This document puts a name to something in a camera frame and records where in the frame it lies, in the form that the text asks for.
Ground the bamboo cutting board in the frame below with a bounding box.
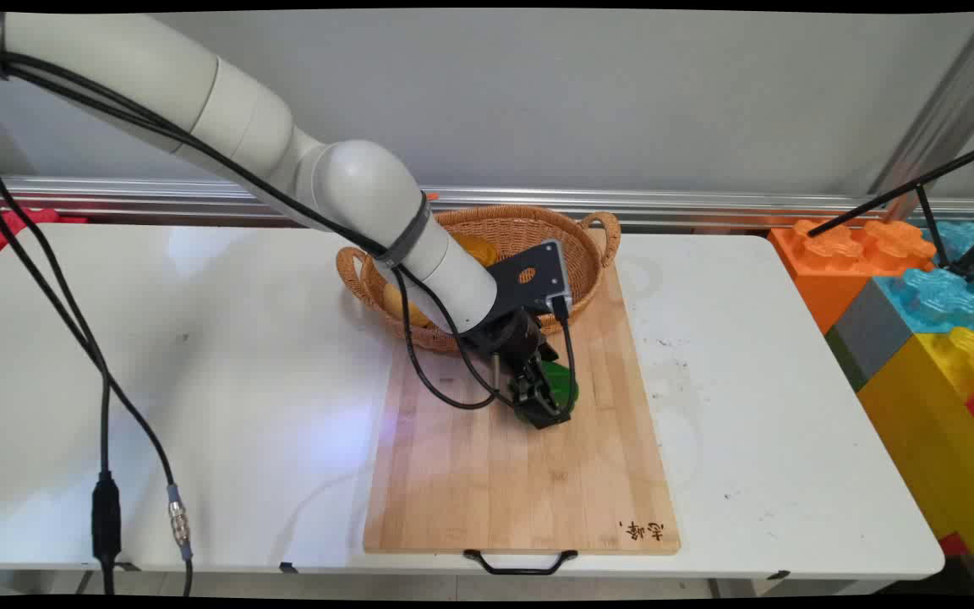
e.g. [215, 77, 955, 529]
[363, 262, 681, 557]

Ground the aluminium frame post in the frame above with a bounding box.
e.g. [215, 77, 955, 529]
[866, 12, 974, 222]

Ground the aluminium rail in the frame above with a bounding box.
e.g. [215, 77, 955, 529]
[0, 175, 974, 231]

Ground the woven wicker basket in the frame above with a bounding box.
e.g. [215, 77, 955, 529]
[336, 206, 622, 354]

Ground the orange round fruit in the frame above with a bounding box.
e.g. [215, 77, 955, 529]
[451, 233, 499, 268]

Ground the black wrist camera mount plate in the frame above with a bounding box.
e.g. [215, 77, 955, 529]
[484, 240, 575, 320]

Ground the black cutting board handle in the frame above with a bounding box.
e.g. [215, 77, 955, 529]
[463, 549, 579, 577]

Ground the grey giant building block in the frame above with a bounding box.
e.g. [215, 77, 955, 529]
[824, 277, 916, 392]

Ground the blue giant building block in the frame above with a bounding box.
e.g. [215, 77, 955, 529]
[873, 221, 974, 336]

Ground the black cable loop at wrist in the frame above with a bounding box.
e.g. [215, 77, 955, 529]
[0, 52, 515, 411]

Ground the green bell pepper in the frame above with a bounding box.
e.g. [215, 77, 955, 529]
[514, 359, 580, 425]

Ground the orange giant building block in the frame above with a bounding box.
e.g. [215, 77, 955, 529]
[768, 218, 938, 336]

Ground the black cable with metal connector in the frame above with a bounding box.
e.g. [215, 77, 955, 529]
[0, 199, 195, 596]

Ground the yellow giant building block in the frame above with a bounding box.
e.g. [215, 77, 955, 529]
[856, 325, 974, 595]

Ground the yellow red peach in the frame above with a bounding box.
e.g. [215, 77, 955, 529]
[382, 283, 435, 330]

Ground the black tripod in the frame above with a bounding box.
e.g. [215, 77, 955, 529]
[807, 136, 974, 284]

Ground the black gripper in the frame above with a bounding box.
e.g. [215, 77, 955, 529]
[458, 308, 575, 430]

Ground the thick black cable with ferrite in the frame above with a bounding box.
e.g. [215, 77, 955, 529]
[0, 110, 124, 596]

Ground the black camera usb cable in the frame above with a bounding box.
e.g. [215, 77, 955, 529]
[551, 294, 579, 419]

